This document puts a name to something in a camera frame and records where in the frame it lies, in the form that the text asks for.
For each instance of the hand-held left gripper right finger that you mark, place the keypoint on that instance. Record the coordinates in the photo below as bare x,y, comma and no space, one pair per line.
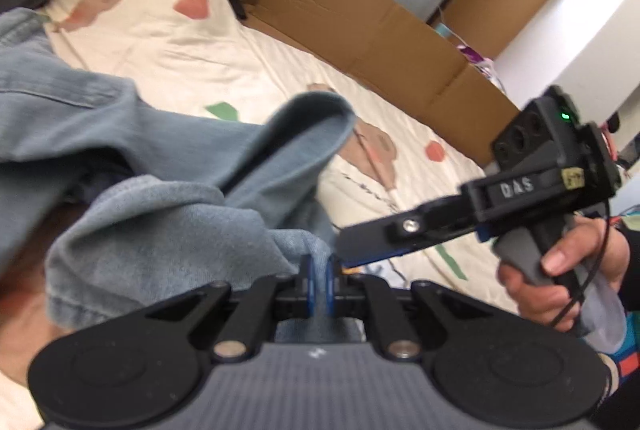
330,295

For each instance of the teal striped jacket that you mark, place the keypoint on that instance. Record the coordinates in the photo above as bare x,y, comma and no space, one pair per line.
625,375

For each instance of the brown cardboard sheet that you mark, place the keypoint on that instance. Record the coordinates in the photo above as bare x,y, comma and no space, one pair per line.
350,20

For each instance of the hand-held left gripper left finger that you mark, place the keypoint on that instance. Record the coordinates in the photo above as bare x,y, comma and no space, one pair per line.
309,290

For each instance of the bear printed bed sheet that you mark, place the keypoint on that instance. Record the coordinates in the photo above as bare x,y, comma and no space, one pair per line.
200,50

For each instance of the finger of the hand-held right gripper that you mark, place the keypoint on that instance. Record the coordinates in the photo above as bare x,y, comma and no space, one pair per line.
380,235

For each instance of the person's right hand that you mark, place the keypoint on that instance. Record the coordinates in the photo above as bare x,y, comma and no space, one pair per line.
560,255

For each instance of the blue denim pants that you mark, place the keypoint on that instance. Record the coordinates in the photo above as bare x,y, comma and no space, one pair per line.
150,145

